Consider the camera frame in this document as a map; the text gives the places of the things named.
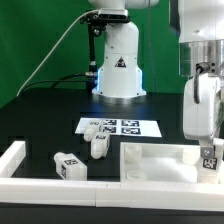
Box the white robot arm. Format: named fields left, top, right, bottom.
left=88, top=0, right=224, bottom=159

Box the black camera on stand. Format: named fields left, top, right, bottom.
left=80, top=8, right=130, bottom=77

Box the white cable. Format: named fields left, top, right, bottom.
left=16, top=9, right=98, bottom=97

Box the black cable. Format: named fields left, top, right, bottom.
left=19, top=72, right=98, bottom=96

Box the white U-shaped fence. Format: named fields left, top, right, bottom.
left=0, top=141, right=224, bottom=211

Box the white paper marker sheet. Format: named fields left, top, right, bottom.
left=74, top=117, right=163, bottom=138

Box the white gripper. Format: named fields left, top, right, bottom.
left=183, top=74, right=222, bottom=159

